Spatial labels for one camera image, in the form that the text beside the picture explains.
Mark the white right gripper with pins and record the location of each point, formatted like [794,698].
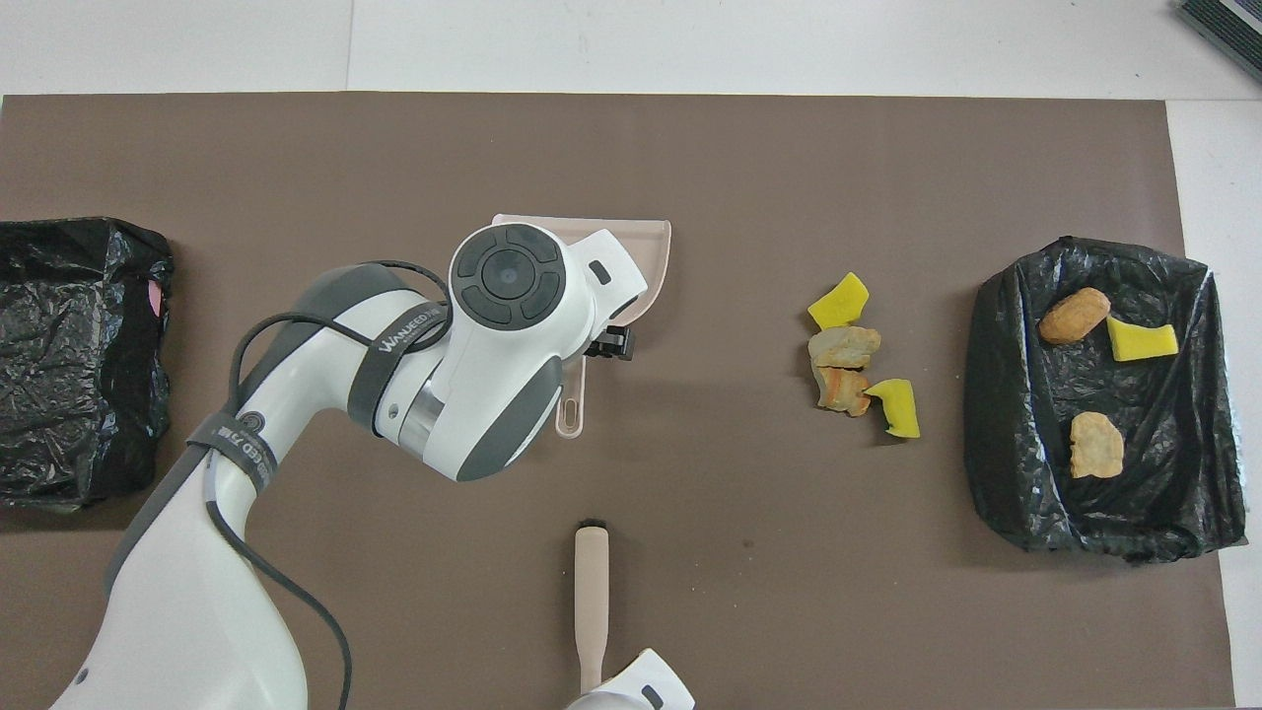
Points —
[646,680]

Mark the grey-beige bread chunk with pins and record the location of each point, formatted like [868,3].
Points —
[843,347]

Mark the grey ribbed device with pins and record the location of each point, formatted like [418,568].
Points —
[1227,22]

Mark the brown bread roll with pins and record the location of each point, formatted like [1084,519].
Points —
[1073,316]

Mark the beige hand brush black bristles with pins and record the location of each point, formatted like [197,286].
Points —
[592,592]

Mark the orange croissant piece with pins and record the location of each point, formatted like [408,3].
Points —
[843,390]

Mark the black bag bin pink spot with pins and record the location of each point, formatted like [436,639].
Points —
[59,444]

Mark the black bag lined bin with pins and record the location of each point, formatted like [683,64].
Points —
[1016,444]

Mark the brown table mat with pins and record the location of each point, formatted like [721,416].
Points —
[789,592]

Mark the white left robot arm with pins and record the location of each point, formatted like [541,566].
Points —
[315,385]

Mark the yellow green sponge piece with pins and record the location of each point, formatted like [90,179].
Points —
[897,409]

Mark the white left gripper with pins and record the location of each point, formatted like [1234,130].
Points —
[611,286]

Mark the beige plastic dustpan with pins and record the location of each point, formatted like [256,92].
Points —
[656,256]

